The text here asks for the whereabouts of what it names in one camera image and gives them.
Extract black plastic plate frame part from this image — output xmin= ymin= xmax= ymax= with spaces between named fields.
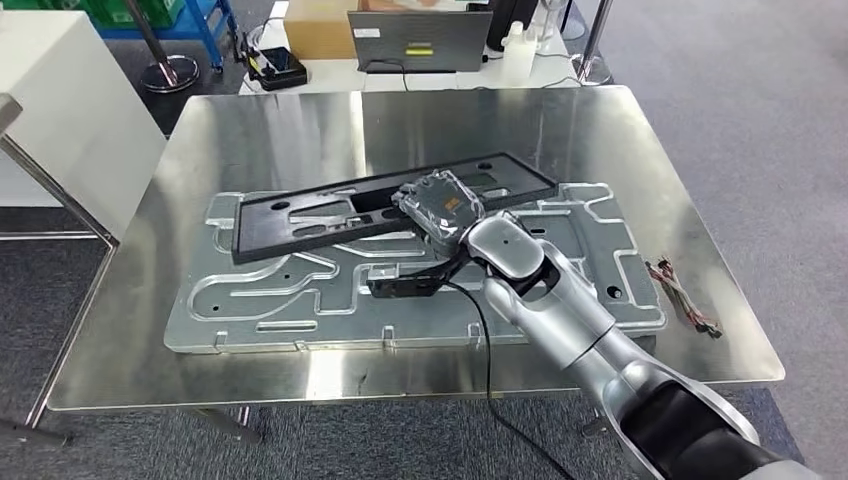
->
xmin=231 ymin=152 xmax=559 ymax=266

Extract steel workbench table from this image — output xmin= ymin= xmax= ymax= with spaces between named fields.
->
xmin=47 ymin=86 xmax=788 ymax=446

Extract stamped sheet metal panel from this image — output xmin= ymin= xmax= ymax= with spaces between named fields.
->
xmin=163 ymin=182 xmax=668 ymax=356

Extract white table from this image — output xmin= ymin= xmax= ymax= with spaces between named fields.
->
xmin=238 ymin=0 xmax=588 ymax=96

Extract grey laptop with yellow sticker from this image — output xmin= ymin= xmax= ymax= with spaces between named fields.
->
xmin=347 ymin=9 xmax=495 ymax=74

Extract white plastic bottle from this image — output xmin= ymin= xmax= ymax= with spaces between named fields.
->
xmin=501 ymin=21 xmax=537 ymax=87

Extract black electronic device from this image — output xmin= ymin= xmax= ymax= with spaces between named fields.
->
xmin=246 ymin=46 xmax=309 ymax=92

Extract black container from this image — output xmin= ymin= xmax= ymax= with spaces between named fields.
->
xmin=486 ymin=0 xmax=539 ymax=52

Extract clear plastic container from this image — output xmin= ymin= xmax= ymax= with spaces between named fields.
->
xmin=529 ymin=0 xmax=572 ymax=56

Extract blue metal cart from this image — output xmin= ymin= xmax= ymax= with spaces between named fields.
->
xmin=89 ymin=0 xmax=241 ymax=73

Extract green plastic crates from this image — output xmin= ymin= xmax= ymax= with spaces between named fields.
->
xmin=86 ymin=0 xmax=187 ymax=29

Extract white cabinet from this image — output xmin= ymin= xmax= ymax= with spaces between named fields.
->
xmin=0 ymin=9 xmax=167 ymax=241

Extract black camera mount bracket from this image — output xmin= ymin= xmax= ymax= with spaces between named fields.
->
xmin=366 ymin=254 xmax=475 ymax=299

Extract black camera cable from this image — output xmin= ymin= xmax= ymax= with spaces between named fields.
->
xmin=447 ymin=281 xmax=578 ymax=480

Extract red brown wire bundle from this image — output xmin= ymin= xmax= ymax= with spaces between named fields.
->
xmin=645 ymin=256 xmax=723 ymax=340

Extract metal tube frame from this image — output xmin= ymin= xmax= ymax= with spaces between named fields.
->
xmin=0 ymin=92 xmax=122 ymax=448

